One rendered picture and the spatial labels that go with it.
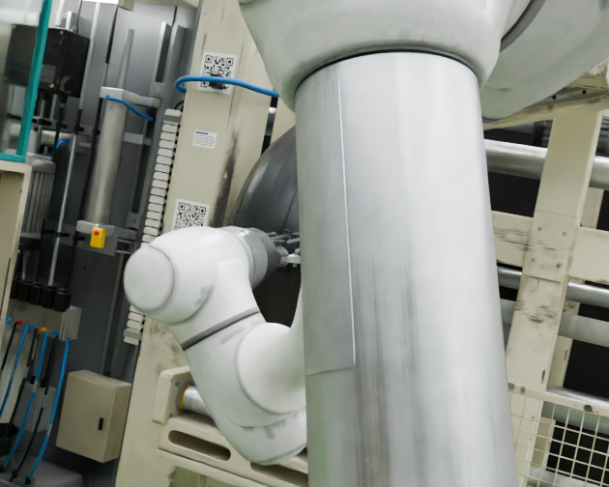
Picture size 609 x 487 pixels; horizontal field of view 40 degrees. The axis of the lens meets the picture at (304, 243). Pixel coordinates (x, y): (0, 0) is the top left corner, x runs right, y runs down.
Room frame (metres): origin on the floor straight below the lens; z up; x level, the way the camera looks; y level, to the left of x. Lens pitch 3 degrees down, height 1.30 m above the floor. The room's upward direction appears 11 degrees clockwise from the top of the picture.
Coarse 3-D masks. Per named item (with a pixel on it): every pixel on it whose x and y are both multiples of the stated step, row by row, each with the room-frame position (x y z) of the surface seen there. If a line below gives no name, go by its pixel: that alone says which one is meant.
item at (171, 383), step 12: (168, 372) 1.52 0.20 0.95; (180, 372) 1.54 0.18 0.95; (168, 384) 1.51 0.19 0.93; (180, 384) 1.54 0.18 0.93; (192, 384) 1.57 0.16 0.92; (156, 396) 1.52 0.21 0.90; (168, 396) 1.51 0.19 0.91; (180, 396) 1.54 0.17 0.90; (156, 408) 1.51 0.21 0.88; (168, 408) 1.51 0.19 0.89; (180, 408) 1.55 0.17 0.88; (156, 420) 1.51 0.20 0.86
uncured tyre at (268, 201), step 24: (288, 144) 1.45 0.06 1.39; (264, 168) 1.43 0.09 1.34; (288, 168) 1.41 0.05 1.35; (240, 192) 1.45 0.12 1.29; (264, 192) 1.39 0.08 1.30; (288, 192) 1.38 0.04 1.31; (240, 216) 1.40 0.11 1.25; (264, 216) 1.37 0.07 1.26; (288, 216) 1.36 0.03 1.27; (288, 264) 1.34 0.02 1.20; (264, 288) 1.35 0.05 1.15; (288, 288) 1.33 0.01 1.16; (264, 312) 1.36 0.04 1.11; (288, 312) 1.34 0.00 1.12
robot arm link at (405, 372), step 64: (256, 0) 0.46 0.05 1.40; (320, 0) 0.42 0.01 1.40; (384, 0) 0.41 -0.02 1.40; (448, 0) 0.42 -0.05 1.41; (512, 0) 0.48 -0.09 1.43; (320, 64) 0.44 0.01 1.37; (384, 64) 0.42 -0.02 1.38; (448, 64) 0.43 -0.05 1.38; (320, 128) 0.43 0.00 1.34; (384, 128) 0.41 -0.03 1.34; (448, 128) 0.42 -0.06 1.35; (320, 192) 0.42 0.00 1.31; (384, 192) 0.40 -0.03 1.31; (448, 192) 0.40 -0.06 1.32; (320, 256) 0.41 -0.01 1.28; (384, 256) 0.39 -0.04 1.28; (448, 256) 0.39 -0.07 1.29; (320, 320) 0.40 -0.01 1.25; (384, 320) 0.38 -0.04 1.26; (448, 320) 0.38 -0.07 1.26; (320, 384) 0.39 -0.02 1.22; (384, 384) 0.37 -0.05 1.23; (448, 384) 0.37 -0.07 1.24; (320, 448) 0.39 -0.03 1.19; (384, 448) 0.36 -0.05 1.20; (448, 448) 0.36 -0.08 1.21; (512, 448) 0.39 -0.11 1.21
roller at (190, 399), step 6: (186, 390) 1.54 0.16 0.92; (192, 390) 1.54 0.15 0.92; (186, 396) 1.53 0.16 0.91; (192, 396) 1.53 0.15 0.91; (198, 396) 1.53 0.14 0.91; (180, 402) 1.54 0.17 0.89; (186, 402) 1.53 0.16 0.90; (192, 402) 1.53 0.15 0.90; (198, 402) 1.52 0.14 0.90; (186, 408) 1.54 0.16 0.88; (192, 408) 1.53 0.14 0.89; (198, 408) 1.52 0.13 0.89; (204, 408) 1.52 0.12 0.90; (204, 414) 1.52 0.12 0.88; (306, 444) 1.44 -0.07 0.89
